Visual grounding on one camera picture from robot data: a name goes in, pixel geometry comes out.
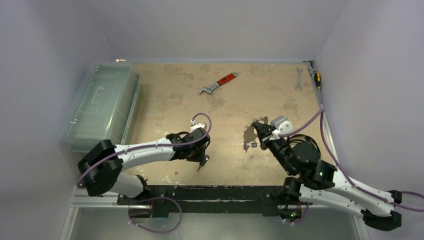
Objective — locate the aluminium frame rail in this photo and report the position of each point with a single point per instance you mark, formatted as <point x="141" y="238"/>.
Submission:
<point x="170" y="100"/>

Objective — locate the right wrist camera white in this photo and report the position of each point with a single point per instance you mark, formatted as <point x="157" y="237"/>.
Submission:
<point x="283" y="124"/>

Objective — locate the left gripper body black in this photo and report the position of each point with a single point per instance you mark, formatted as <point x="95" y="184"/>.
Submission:
<point x="197" y="154"/>

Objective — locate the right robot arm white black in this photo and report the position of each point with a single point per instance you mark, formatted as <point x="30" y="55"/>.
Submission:
<point x="313" y="180"/>

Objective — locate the large white keyring with keys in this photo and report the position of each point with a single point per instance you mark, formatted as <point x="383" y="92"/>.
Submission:
<point x="250" y="135"/>

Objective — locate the red handled adjustable wrench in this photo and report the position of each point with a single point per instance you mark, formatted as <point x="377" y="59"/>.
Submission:
<point x="209" y="90"/>

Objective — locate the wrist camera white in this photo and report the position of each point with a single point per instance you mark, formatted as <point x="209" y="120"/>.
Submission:
<point x="198" y="125"/>
<point x="283" y="124"/>

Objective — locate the silver open end wrench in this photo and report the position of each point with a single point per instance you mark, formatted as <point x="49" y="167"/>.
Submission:
<point x="298" y="86"/>

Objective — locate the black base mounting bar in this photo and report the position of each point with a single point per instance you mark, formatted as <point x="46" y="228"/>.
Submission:
<point x="268" y="200"/>

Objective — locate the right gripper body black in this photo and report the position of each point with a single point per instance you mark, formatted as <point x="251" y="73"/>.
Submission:
<point x="267" y="138"/>

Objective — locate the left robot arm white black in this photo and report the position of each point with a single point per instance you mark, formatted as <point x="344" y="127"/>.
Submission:
<point x="103" y="168"/>

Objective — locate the clear plastic storage box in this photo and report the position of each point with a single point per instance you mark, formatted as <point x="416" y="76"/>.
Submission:
<point x="104" y="107"/>

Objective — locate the yellow black screwdriver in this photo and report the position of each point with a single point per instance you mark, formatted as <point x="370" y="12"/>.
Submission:
<point x="317" y="80"/>

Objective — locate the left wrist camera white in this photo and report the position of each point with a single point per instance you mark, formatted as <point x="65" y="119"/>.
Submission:
<point x="198" y="125"/>

